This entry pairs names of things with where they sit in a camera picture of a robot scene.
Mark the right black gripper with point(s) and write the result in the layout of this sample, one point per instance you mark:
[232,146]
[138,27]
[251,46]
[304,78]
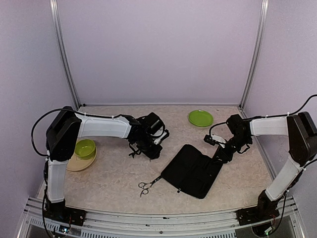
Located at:
[225,156]

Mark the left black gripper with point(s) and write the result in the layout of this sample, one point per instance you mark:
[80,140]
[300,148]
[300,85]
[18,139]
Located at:
[152,155]

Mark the black tool pouch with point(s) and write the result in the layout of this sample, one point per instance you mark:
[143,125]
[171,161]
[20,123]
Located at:
[192,172]

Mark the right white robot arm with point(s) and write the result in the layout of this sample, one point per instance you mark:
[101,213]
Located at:
[302,135]

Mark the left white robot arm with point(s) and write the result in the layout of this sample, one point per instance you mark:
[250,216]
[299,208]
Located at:
[146,133]

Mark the black hair clip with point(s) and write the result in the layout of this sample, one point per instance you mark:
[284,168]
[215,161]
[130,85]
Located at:
[133,154]

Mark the green plate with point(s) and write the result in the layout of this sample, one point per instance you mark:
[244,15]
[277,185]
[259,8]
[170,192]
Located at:
[200,118]

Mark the silver scissors near pouch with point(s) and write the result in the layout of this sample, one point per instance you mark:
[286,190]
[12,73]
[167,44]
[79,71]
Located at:
[145,186]

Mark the green bowl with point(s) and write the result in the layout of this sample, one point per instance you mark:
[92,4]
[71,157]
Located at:
[84,148]

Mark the beige plate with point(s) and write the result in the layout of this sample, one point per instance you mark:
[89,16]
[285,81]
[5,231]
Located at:
[76,164]

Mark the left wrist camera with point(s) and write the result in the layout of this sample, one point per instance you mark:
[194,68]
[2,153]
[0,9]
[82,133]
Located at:
[160,135]

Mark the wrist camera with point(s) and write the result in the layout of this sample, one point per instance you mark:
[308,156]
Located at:
[214,139]
[160,135]

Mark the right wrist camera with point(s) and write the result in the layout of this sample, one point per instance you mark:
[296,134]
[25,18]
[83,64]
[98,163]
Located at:
[214,139]

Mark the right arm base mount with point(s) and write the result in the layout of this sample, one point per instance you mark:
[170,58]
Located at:
[254,214]

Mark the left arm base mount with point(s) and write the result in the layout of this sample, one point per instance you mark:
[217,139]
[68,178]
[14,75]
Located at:
[63,214]

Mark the front aluminium rail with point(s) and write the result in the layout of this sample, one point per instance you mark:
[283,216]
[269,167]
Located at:
[105,224]

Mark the right aluminium frame post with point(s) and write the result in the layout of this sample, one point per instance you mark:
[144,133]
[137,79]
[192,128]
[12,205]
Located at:
[256,53]

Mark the aluminium frame post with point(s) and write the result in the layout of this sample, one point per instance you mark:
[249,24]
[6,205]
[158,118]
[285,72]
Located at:
[256,53]
[63,54]

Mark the left aluminium frame post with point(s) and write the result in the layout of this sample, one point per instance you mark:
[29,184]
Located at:
[63,54]

